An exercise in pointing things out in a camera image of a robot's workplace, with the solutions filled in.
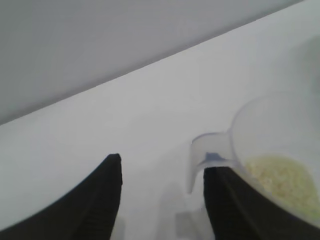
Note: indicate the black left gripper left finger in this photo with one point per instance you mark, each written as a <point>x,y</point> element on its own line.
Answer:
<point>82,212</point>

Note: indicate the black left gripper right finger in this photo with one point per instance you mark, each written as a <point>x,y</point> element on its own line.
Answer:
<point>240,215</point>

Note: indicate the white rice grains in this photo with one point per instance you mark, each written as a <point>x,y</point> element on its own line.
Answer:
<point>285,180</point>

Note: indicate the translucent plastic measuring cup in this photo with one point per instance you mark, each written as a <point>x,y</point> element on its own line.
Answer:
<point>262,125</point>

